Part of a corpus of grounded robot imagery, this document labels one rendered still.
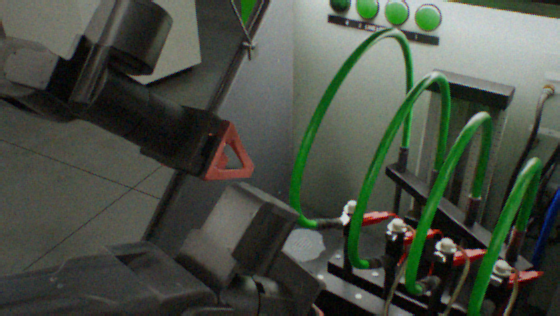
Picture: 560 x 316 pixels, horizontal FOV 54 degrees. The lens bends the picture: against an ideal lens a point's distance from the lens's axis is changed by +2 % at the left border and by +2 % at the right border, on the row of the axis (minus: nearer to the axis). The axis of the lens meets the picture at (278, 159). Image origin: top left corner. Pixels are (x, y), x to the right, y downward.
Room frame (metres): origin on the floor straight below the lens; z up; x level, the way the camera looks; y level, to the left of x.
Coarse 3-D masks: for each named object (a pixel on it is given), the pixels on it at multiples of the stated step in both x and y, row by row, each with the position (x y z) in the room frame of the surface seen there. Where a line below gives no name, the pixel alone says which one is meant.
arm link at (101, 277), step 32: (96, 256) 0.26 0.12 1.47; (128, 256) 0.27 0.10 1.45; (160, 256) 0.28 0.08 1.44; (0, 288) 0.20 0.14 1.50; (32, 288) 0.20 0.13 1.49; (64, 288) 0.21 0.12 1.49; (96, 288) 0.22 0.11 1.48; (128, 288) 0.23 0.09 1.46; (160, 288) 0.24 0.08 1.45; (192, 288) 0.25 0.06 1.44
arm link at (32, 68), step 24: (120, 0) 0.51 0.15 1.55; (144, 0) 0.51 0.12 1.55; (96, 24) 0.51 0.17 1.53; (120, 24) 0.49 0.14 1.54; (144, 24) 0.49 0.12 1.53; (168, 24) 0.52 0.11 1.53; (72, 48) 0.49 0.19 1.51; (120, 48) 0.47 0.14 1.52; (144, 48) 0.48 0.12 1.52; (24, 72) 0.46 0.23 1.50; (48, 72) 0.46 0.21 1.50; (72, 72) 0.48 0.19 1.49; (144, 72) 0.50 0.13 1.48
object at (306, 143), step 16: (384, 32) 0.73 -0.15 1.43; (400, 32) 0.78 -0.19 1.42; (368, 48) 0.69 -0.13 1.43; (352, 64) 0.66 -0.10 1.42; (336, 80) 0.63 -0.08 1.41; (320, 112) 0.60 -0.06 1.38; (304, 144) 0.57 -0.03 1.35; (400, 144) 0.87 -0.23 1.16; (304, 160) 0.56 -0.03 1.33; (304, 224) 0.57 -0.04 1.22
